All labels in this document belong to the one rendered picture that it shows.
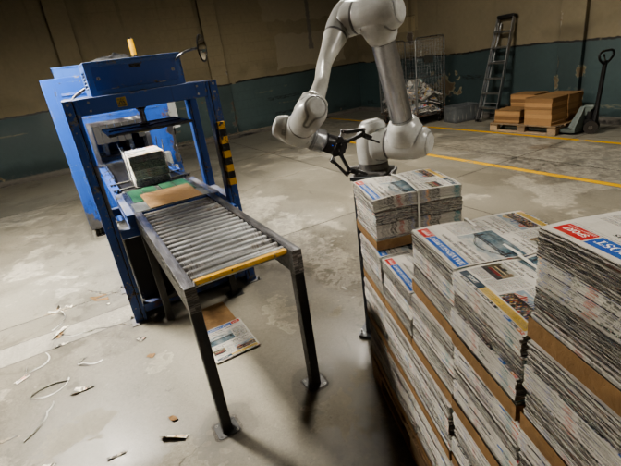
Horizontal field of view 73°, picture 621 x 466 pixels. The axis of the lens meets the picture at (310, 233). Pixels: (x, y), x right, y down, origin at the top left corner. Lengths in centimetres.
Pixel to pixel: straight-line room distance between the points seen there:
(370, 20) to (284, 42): 989
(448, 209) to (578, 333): 110
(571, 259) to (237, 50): 1068
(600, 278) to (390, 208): 108
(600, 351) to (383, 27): 142
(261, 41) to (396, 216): 995
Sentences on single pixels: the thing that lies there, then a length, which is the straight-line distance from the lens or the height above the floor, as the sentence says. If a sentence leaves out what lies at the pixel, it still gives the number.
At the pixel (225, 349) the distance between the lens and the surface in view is 275.
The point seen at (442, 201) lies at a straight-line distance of 179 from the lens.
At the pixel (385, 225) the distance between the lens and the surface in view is 172.
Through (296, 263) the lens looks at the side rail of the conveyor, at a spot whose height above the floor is 74.
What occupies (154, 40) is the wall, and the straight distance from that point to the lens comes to 1067.
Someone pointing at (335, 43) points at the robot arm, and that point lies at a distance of 187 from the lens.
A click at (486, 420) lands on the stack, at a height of 72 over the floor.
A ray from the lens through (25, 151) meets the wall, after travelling 1049.
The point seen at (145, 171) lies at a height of 92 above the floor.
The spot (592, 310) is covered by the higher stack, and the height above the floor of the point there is 120.
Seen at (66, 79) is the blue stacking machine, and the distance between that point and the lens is 527.
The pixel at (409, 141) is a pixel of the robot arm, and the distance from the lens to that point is 206.
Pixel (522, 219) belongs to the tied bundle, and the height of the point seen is 106.
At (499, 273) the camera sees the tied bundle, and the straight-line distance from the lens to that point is 112.
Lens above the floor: 159
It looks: 22 degrees down
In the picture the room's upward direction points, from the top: 8 degrees counter-clockwise
